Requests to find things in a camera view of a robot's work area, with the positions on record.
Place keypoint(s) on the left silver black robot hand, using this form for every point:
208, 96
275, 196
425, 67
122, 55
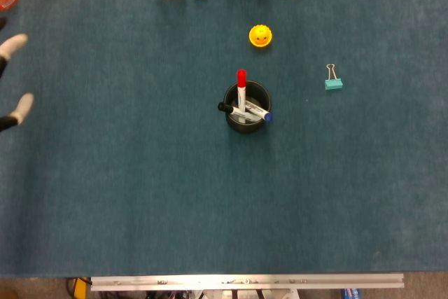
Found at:
14, 45

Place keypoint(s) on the black capped white marker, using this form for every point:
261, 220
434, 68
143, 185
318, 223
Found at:
224, 106

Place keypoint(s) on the black cup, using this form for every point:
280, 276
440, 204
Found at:
262, 96

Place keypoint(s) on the blue capped white marker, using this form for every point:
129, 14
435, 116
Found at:
267, 117

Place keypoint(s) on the red capped white marker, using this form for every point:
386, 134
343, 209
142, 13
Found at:
241, 78

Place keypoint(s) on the blue felt table cloth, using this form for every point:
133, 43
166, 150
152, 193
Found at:
210, 190

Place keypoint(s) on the yellow duck toy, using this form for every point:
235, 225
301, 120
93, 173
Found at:
260, 36

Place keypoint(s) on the yellow object under table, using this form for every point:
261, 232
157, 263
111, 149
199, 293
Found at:
81, 288

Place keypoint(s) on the teal binder clip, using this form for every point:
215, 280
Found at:
333, 84

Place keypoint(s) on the small blue box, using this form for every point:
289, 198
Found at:
350, 294

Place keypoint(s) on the aluminium profile rail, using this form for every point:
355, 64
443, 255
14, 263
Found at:
245, 281

